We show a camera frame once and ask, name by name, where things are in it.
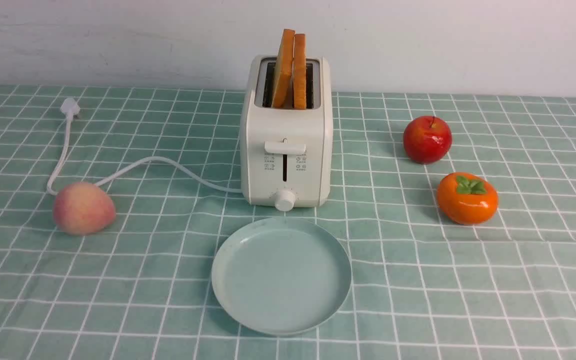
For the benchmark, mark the orange persimmon with leaves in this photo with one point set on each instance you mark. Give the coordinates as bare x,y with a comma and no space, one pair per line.
467,199

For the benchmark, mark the light green round plate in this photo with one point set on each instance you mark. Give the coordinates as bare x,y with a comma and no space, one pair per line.
281,276

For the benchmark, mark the green checkered tablecloth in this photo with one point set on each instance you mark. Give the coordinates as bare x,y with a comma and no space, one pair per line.
425,287

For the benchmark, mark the toast slice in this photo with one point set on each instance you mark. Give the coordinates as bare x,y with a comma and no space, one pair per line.
300,72
283,69

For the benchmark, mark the red apple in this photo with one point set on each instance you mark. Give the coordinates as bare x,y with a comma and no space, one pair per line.
427,139

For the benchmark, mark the white two-slot toaster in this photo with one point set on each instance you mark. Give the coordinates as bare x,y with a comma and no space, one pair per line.
286,153

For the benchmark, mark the pink peach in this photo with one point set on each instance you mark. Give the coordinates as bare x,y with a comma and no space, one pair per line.
82,208

